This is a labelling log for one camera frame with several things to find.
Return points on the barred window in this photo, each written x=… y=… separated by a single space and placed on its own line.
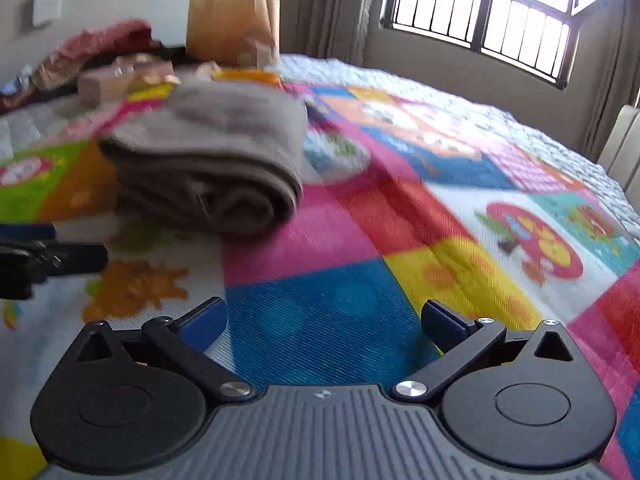
x=490 y=10

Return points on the brown striped sweater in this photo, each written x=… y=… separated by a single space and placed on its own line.
x=210 y=160

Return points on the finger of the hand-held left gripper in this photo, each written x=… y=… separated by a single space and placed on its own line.
x=60 y=260
x=25 y=232

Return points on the orange plastic container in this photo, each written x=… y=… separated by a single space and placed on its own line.
x=247 y=75

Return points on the brown paper bag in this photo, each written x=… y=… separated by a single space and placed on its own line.
x=227 y=20

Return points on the grey curtain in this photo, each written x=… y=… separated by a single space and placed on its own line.
x=620 y=50
x=335 y=10

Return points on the white wall switch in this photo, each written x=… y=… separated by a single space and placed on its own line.
x=47 y=5

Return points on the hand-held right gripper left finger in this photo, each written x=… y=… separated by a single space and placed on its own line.
x=202 y=322

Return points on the beige padded headboard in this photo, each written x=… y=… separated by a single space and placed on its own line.
x=622 y=145

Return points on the pile of red clothes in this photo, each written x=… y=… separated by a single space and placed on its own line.
x=100 y=40

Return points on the pink cardboard box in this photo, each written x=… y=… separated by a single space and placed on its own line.
x=115 y=82

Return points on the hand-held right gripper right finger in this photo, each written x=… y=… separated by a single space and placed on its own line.
x=445 y=324

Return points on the colourful cartoon play mat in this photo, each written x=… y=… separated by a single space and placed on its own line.
x=375 y=260

